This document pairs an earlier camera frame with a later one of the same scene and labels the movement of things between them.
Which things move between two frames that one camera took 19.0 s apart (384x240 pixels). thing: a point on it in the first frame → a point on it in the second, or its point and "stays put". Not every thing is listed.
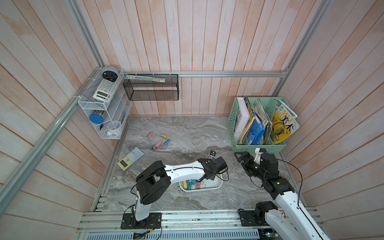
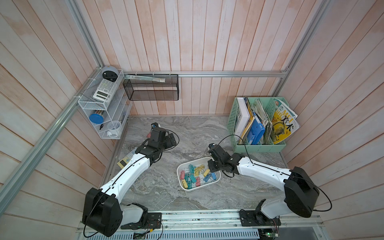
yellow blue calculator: (130, 158) stays put
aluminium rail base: (105, 224) stays put
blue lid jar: (97, 118) stays put
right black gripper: (246, 164) → (210, 163)
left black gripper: (213, 176) → (169, 144)
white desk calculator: (105, 91) stays put
